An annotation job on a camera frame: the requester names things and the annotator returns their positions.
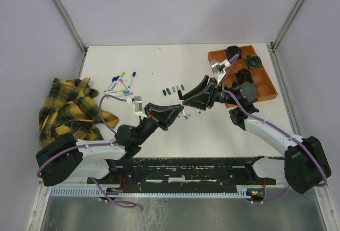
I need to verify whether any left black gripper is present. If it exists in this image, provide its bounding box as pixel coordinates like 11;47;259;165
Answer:
135;102;184;145

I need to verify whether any black rolled sock top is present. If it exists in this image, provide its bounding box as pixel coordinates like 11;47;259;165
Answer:
225;45;242;59

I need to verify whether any white cable duct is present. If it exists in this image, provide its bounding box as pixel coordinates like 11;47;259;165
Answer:
49;186;260;199

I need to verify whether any yellow capped highlighter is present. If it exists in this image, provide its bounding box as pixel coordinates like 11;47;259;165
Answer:
104;89;129;94

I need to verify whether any green blue rolled sock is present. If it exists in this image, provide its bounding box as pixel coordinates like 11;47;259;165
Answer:
244;55;263;70

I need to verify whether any right aluminium frame post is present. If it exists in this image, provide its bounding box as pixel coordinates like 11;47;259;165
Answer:
271;0;306;53

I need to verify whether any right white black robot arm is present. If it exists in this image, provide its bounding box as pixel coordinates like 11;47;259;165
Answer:
182;76;332;194

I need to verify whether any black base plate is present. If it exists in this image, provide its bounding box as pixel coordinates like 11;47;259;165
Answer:
97;157;276;192

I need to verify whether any aluminium frame post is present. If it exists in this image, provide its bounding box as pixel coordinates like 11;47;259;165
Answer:
271;0;306;53
39;0;88;54

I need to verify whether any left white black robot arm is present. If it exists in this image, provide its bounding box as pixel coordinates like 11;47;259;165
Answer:
36;99;184;186

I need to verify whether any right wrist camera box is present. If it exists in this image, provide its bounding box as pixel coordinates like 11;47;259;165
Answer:
209;59;231;84

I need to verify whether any left aluminium frame post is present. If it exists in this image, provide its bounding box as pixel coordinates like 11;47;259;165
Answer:
39;0;88;54

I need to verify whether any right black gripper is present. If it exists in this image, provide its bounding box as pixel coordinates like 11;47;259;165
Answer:
181;75;240;111

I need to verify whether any orange compartment tray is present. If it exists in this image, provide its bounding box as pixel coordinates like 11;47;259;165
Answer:
225;45;277;102

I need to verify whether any yellow plaid cloth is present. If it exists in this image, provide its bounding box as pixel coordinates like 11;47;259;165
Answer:
38;78;118;147

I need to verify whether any black orange rolled sock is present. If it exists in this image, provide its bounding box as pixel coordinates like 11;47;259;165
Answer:
236;69;253;84

